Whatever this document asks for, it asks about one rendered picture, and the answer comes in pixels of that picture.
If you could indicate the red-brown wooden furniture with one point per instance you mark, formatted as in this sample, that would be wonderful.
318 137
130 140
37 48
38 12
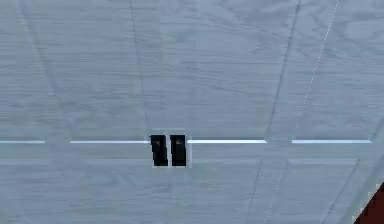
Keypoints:
375 210

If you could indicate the grey wooden cupboard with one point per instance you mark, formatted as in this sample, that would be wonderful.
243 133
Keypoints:
226 83

